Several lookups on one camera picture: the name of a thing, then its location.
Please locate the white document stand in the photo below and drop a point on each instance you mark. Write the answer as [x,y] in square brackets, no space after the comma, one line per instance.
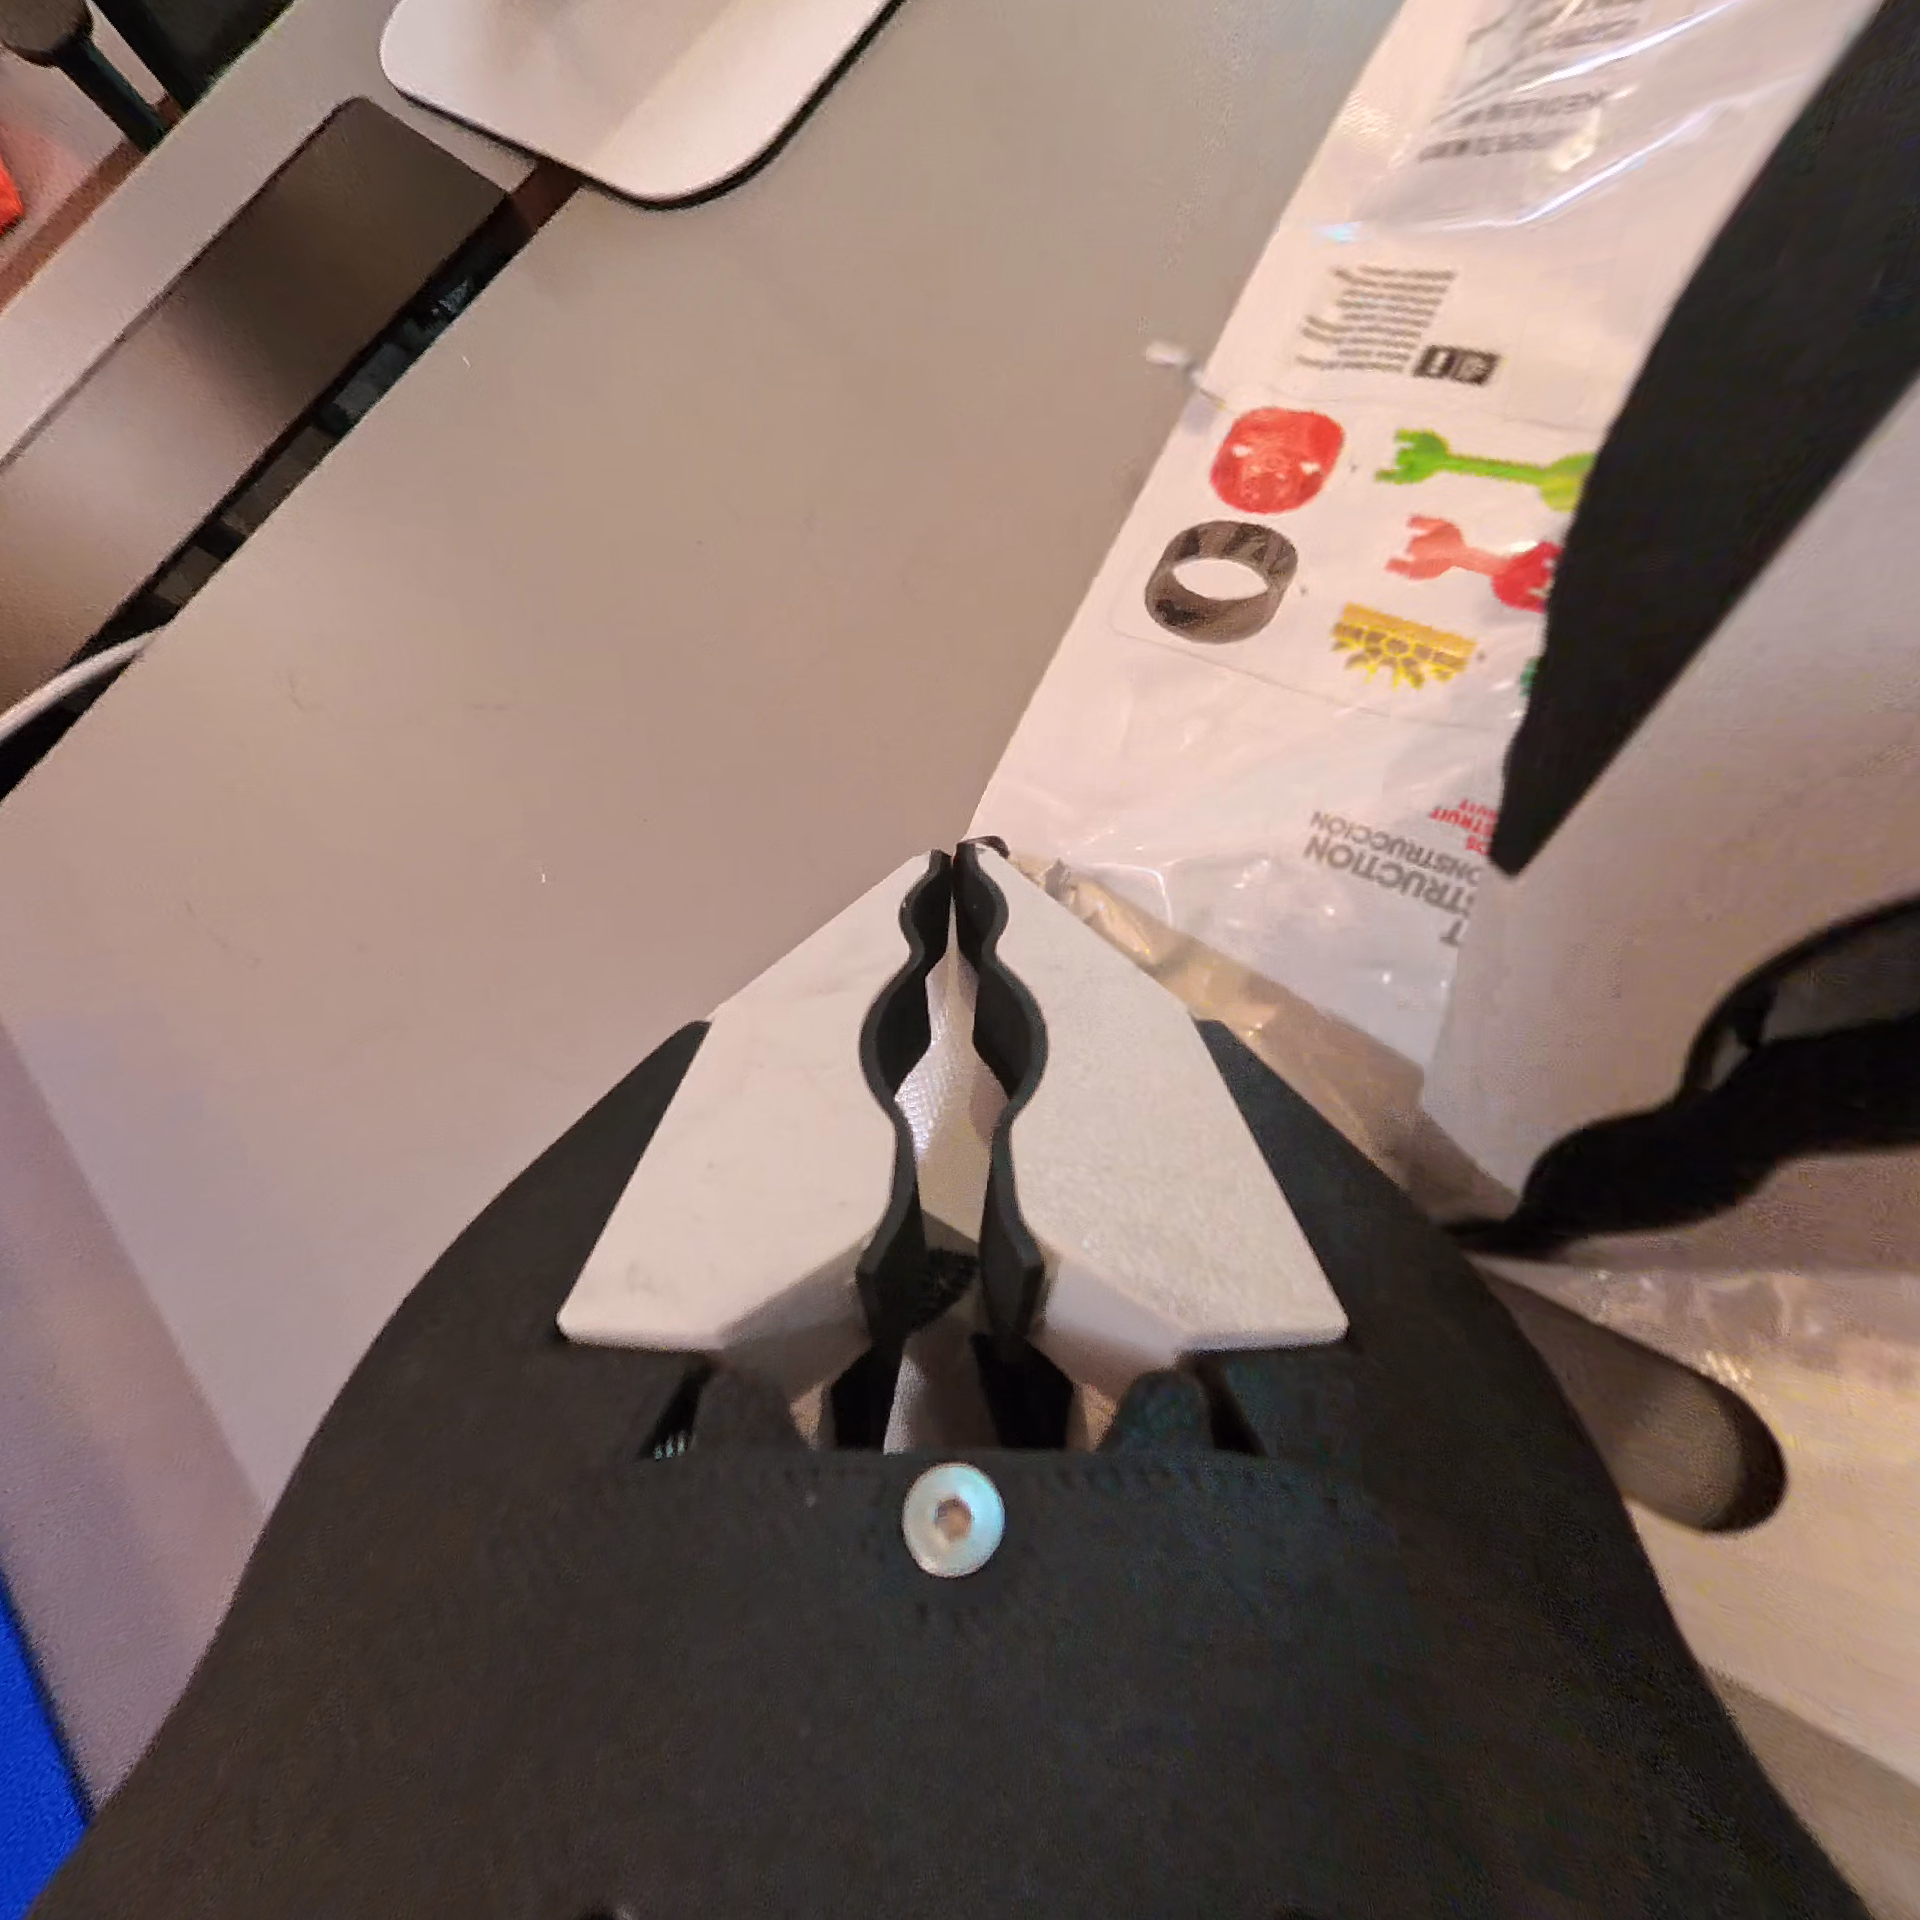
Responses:
[646,91]

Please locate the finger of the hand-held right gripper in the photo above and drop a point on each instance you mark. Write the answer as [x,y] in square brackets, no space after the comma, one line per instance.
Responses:
[1725,780]

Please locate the printed plastic toy bag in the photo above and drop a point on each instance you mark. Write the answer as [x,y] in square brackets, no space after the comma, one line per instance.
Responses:
[1322,735]

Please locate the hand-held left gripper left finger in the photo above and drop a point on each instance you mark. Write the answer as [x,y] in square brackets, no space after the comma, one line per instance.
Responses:
[750,1200]

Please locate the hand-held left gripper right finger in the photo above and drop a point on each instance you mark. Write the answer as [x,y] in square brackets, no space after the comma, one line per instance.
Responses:
[1170,1200]

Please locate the blue plastic bin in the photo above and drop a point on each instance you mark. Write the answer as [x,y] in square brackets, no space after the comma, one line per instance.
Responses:
[29,1770]

